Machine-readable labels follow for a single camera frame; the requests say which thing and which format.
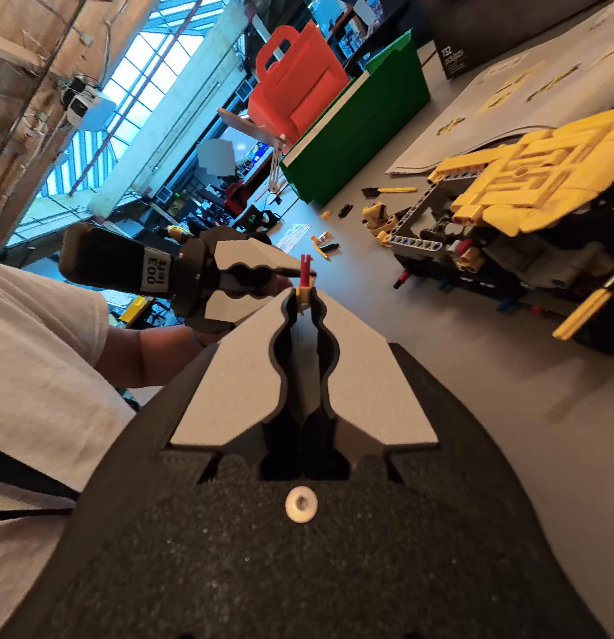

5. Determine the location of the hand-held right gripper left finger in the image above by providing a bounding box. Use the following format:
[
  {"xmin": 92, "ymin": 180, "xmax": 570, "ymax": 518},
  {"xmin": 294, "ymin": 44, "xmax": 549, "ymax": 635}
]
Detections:
[{"xmin": 169, "ymin": 289, "xmax": 304, "ymax": 479}]

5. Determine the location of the black lanyard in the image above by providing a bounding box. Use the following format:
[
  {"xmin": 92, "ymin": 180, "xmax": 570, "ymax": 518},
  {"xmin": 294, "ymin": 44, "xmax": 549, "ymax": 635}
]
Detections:
[{"xmin": 0, "ymin": 444, "xmax": 80, "ymax": 522}]

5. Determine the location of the toy car set box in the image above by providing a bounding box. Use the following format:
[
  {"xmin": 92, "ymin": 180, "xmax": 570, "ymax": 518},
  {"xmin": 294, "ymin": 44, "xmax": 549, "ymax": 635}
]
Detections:
[{"xmin": 432, "ymin": 0, "xmax": 607, "ymax": 81}]

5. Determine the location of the green storage bin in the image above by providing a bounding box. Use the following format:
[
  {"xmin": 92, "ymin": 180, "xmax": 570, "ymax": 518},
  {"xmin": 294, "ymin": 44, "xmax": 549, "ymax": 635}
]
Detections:
[{"xmin": 279, "ymin": 29, "xmax": 432, "ymax": 206}]

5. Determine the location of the grey desk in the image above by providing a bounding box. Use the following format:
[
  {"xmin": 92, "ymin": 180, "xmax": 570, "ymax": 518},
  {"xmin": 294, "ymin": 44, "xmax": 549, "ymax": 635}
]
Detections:
[{"xmin": 247, "ymin": 40, "xmax": 614, "ymax": 639}]

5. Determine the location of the orange carry bag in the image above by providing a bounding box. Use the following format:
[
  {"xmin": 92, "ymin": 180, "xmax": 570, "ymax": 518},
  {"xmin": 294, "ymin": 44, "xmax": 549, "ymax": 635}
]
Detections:
[{"xmin": 247, "ymin": 21, "xmax": 350, "ymax": 150}]

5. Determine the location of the white ceiling device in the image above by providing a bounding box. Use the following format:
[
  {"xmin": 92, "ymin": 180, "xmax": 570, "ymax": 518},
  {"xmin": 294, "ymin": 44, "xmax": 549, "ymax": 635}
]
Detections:
[{"xmin": 61, "ymin": 75, "xmax": 117, "ymax": 131}]

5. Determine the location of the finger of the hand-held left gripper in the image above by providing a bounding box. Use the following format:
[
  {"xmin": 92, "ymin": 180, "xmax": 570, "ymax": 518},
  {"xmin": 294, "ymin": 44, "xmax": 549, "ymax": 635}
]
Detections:
[
  {"xmin": 203, "ymin": 287, "xmax": 279, "ymax": 325},
  {"xmin": 213, "ymin": 237, "xmax": 319, "ymax": 280}
]

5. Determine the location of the small yellow black subassembly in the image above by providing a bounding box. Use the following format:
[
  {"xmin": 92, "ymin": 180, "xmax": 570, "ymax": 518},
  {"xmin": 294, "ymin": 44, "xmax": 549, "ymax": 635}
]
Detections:
[{"xmin": 362, "ymin": 201, "xmax": 399, "ymax": 245}]

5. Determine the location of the printed sticker sheet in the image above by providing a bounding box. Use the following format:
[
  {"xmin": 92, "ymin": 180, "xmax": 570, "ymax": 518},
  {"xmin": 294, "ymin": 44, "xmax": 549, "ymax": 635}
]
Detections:
[{"xmin": 276, "ymin": 223, "xmax": 312, "ymax": 250}]

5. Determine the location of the building instruction booklet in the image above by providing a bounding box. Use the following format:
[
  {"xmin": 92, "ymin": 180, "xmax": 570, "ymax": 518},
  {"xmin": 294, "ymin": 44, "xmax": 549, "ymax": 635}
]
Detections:
[{"xmin": 385, "ymin": 0, "xmax": 614, "ymax": 175}]

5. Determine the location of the yellow black toy car model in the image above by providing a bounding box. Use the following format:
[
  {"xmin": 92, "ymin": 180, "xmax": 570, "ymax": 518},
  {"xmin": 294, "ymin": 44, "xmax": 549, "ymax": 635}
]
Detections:
[{"xmin": 387, "ymin": 107, "xmax": 614, "ymax": 355}]

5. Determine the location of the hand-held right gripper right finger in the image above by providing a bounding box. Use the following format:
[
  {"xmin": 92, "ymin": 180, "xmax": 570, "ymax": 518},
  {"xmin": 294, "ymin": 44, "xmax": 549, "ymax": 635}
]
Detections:
[{"xmin": 303, "ymin": 290, "xmax": 440, "ymax": 478}]

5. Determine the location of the red office chair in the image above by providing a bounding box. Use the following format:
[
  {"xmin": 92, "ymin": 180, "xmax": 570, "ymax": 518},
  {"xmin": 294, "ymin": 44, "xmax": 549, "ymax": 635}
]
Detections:
[{"xmin": 224, "ymin": 182, "xmax": 250, "ymax": 215}]

